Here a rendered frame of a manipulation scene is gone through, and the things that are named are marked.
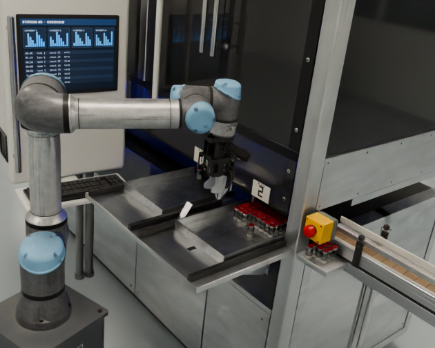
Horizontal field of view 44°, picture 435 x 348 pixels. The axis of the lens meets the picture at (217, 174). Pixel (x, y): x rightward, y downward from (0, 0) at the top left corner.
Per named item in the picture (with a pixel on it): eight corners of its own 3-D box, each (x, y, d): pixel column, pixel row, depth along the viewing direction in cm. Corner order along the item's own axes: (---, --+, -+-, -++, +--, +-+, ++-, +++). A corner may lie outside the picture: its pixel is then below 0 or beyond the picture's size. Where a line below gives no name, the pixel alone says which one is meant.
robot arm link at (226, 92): (210, 76, 151) (239, 78, 153) (206, 114, 155) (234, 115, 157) (215, 83, 144) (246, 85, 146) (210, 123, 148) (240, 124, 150)
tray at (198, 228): (248, 206, 205) (248, 198, 204) (297, 237, 188) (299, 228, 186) (175, 228, 185) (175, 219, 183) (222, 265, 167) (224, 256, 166)
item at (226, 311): (171, 188, 416) (179, 75, 380) (402, 345, 275) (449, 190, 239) (45, 218, 355) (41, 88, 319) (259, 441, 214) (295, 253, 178)
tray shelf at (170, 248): (187, 172, 233) (187, 169, 232) (307, 248, 185) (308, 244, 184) (84, 196, 204) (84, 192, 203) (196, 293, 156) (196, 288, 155)
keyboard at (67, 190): (117, 177, 235) (117, 172, 234) (130, 190, 225) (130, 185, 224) (23, 192, 214) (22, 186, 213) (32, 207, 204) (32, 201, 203)
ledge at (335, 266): (323, 246, 187) (324, 242, 186) (353, 264, 178) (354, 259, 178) (295, 257, 179) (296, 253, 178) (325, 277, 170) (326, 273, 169)
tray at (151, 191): (194, 173, 229) (195, 166, 227) (234, 198, 211) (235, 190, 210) (123, 189, 208) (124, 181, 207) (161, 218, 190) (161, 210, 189)
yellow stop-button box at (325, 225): (317, 229, 178) (321, 210, 175) (334, 239, 173) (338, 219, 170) (302, 235, 173) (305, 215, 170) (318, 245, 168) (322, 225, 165)
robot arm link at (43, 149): (23, 271, 152) (12, 82, 130) (29, 242, 166) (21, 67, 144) (67, 269, 155) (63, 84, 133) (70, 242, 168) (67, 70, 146)
